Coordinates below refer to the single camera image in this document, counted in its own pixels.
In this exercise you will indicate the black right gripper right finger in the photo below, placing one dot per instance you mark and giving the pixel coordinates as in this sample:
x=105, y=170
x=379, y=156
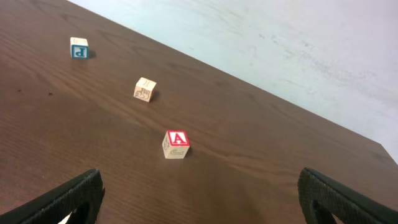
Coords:
x=323, y=199

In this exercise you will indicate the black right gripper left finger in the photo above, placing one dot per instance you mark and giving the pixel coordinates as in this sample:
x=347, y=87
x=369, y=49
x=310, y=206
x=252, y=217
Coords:
x=80, y=198

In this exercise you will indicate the red letter A block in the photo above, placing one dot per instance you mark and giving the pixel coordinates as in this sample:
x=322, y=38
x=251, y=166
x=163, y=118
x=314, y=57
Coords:
x=175, y=144

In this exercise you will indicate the plain engraved wooden block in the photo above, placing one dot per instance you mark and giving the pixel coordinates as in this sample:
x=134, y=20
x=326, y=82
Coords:
x=144, y=89

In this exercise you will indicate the blue letter P block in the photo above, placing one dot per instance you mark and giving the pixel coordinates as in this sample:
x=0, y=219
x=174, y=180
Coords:
x=79, y=48

